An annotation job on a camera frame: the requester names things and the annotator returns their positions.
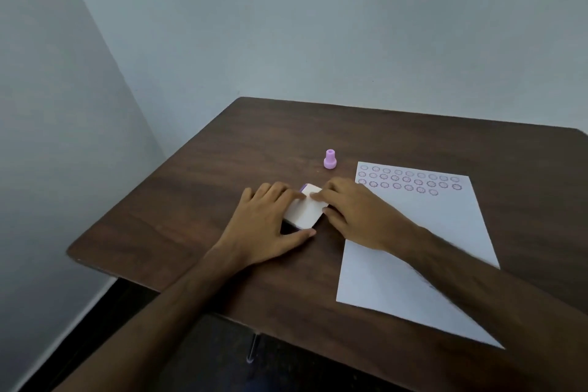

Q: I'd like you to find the metal table leg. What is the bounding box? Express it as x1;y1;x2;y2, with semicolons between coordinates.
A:
246;333;261;364

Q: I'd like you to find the white ink pad case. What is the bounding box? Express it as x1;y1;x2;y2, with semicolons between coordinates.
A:
282;183;330;229

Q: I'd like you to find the person's left hand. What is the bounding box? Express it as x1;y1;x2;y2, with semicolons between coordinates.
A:
214;182;318;269

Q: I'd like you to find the person's left forearm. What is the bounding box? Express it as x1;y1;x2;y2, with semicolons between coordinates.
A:
54;246;251;392

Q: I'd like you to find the white stamped paper sheet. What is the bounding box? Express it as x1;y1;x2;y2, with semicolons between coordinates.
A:
336;161;505;350

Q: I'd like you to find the person's right forearm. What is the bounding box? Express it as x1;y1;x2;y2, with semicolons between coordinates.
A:
404;226;588;392

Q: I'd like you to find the person's right hand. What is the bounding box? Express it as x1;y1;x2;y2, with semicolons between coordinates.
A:
311;177;421;254

